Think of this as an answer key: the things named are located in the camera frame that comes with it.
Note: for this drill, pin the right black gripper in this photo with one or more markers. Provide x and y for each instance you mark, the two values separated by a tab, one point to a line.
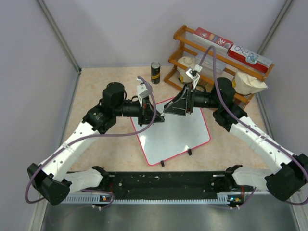
184	101

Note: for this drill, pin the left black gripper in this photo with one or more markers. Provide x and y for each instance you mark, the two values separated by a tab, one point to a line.
147	112

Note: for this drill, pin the pink framed whiteboard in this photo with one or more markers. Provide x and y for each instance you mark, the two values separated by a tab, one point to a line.
177	135

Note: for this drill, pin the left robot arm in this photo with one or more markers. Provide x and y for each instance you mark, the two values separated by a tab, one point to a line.
52	179

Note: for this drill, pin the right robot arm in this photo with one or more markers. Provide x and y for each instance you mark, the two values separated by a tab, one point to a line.
286	174

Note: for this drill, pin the black drink can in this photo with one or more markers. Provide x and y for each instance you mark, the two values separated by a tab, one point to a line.
155	72

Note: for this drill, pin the white jar on rack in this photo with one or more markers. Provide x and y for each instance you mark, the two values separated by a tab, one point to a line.
187	62

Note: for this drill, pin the clear plastic box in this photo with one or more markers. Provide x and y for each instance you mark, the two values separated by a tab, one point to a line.
207	65

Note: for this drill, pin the cream cloth bag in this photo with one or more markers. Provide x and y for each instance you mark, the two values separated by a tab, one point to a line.
246	84

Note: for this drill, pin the red box with 3D print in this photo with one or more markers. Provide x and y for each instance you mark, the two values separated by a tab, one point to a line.
207	38

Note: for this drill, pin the red white foil box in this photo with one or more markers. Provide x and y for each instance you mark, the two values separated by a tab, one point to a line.
250	58

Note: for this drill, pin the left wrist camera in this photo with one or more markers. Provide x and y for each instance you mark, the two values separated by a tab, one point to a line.
142	92

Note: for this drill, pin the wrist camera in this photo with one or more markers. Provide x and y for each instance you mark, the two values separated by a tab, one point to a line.
194	75
142	92

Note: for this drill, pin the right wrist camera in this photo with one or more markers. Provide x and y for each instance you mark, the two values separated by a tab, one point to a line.
194	75

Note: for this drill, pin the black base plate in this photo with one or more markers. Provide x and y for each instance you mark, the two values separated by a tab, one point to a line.
169	185

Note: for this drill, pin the grey cable duct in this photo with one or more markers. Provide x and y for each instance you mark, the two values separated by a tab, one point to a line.
104	199

